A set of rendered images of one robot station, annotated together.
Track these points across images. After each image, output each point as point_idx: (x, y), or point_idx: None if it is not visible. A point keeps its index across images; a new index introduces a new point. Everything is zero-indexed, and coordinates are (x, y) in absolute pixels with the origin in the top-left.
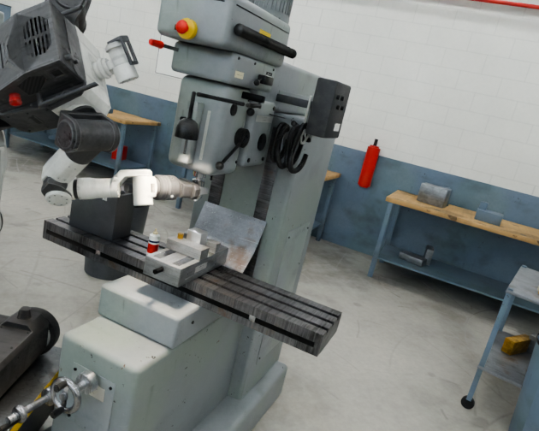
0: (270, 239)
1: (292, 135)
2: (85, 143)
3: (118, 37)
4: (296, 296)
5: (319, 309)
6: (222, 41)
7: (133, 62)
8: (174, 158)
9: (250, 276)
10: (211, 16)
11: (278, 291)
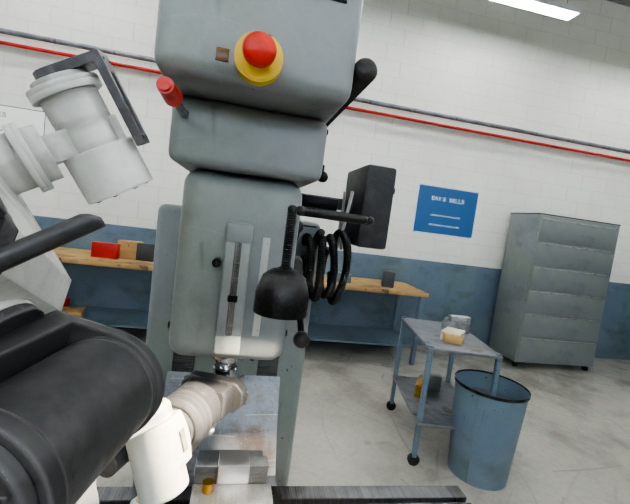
0: (288, 398)
1: (337, 252)
2: (81, 491)
3: (89, 54)
4: (396, 490)
5: (439, 498)
6: (346, 92)
7: (144, 138)
8: (191, 344)
9: (314, 486)
10: (317, 35)
11: (372, 495)
